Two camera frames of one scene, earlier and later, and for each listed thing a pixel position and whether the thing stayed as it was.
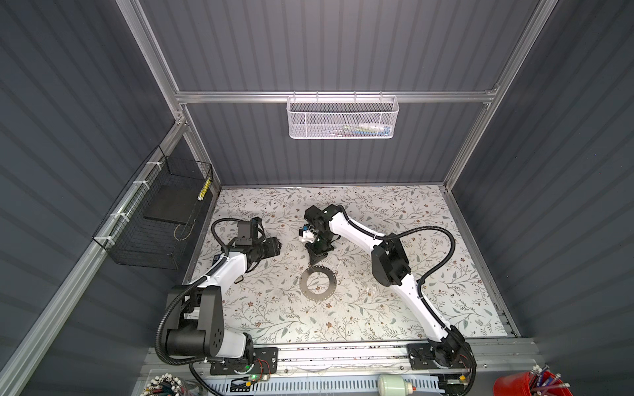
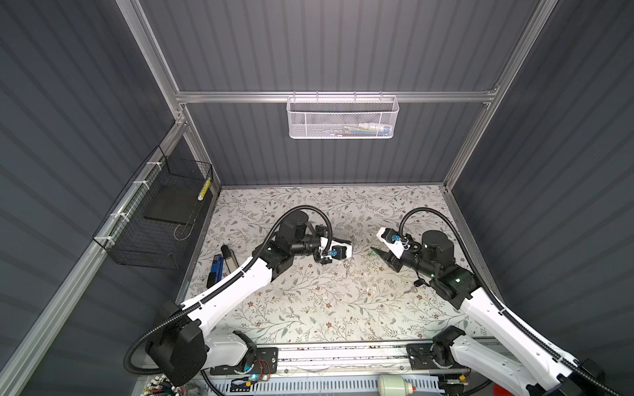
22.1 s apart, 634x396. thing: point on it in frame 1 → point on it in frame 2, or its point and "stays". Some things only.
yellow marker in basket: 205,187 stays
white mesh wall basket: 342,116 stays
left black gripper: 272,247 → 324,262
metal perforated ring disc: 314,296 → 348,266
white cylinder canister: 394,384 stays
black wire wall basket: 151,224 stays
